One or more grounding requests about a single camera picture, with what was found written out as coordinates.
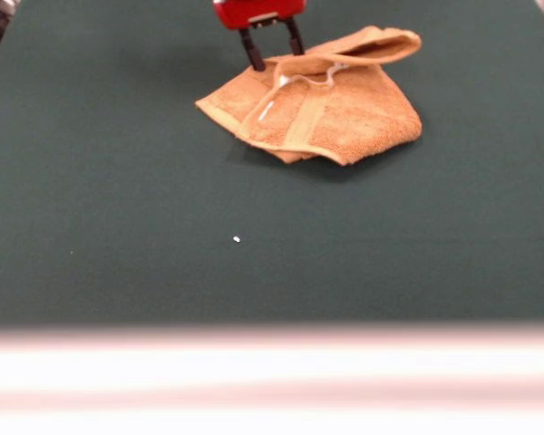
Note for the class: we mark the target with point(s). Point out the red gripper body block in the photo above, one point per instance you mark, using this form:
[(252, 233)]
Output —
[(258, 11)]

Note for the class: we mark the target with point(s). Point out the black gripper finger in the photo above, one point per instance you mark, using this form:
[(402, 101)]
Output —
[(295, 38), (253, 50)]

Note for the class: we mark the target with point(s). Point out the white blurred foreground edge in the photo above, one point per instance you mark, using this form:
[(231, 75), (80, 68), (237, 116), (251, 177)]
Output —
[(272, 380)]

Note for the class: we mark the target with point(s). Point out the dark green table cloth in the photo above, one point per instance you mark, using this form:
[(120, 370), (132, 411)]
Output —
[(118, 181)]

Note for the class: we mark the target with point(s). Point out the orange terry towel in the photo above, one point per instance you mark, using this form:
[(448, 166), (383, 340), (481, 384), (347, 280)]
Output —
[(358, 118)]

